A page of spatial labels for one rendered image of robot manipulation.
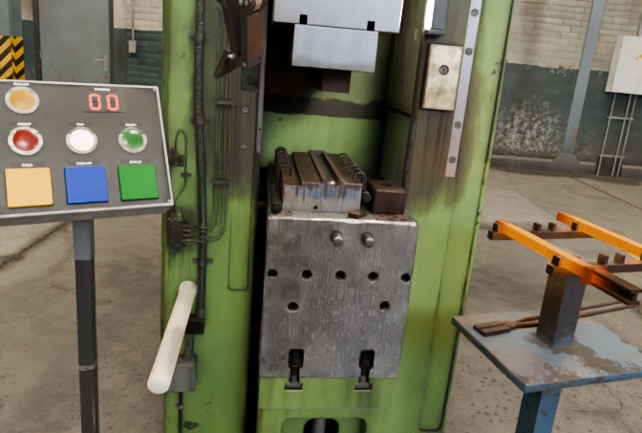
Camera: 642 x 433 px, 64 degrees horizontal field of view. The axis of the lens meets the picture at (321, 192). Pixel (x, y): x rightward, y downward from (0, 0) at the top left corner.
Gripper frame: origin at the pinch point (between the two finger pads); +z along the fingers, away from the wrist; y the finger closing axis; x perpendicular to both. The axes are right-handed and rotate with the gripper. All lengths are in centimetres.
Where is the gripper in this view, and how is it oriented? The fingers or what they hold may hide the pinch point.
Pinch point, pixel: (195, 27)
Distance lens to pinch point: 72.6
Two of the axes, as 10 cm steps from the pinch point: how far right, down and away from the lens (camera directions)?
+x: -7.0, 5.3, -4.8
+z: -4.0, 2.6, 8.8
